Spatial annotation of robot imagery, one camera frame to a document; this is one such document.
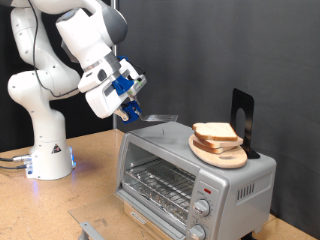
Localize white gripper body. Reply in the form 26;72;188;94
78;58;140;120

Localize metal spatula with blue block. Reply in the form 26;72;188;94
119;100;179;125

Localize glass oven door with handle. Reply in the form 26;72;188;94
68;189;189;240

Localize silver oven knob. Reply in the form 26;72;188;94
193;198;211;218
188;224;207;240

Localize silver toaster oven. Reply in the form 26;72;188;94
114;120;278;240

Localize vertical metal pole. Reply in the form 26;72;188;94
110;0;119;130

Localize black backdrop curtain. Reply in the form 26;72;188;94
0;0;114;153

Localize dark grey backdrop curtain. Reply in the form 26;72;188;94
117;0;320;239

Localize round wooden cutting board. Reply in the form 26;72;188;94
188;133;249;170

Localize black metal bookend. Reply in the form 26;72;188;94
229;87;262;160

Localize black camera cable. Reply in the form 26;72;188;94
27;0;81;100

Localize wire oven rack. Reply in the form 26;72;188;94
123;158;197;215

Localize grey base cable with connector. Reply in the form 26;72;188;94
0;163;31;171
0;153;32;164

